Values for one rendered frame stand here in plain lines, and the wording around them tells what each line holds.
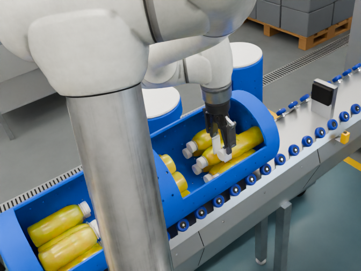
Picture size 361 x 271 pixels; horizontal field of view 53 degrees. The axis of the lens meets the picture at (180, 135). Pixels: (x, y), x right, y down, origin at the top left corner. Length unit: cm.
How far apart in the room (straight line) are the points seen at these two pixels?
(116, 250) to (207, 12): 34
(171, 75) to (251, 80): 100
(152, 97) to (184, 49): 97
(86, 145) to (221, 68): 57
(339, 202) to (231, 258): 80
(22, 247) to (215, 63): 66
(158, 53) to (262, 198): 78
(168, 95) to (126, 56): 124
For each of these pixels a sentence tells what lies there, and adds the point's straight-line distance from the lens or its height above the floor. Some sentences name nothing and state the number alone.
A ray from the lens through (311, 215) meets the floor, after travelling 248.
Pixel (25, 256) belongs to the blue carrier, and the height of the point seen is 120.
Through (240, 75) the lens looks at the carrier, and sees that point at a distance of 186.
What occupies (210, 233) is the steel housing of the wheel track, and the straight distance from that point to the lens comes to 130.
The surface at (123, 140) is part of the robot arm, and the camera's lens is 47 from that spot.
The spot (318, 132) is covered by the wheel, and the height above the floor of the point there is 97.
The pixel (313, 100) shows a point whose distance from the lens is 168.
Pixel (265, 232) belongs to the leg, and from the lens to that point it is 201.
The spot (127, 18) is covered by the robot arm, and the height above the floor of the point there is 178.
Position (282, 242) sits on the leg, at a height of 38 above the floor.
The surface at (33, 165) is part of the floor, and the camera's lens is 330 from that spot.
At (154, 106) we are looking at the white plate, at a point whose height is 104.
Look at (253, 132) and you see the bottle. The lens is 127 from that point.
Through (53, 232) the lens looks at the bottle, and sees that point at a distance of 114.
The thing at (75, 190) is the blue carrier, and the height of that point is 110.
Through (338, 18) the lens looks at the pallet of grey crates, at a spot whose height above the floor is 20.
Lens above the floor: 192
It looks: 38 degrees down
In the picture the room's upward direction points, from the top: 10 degrees counter-clockwise
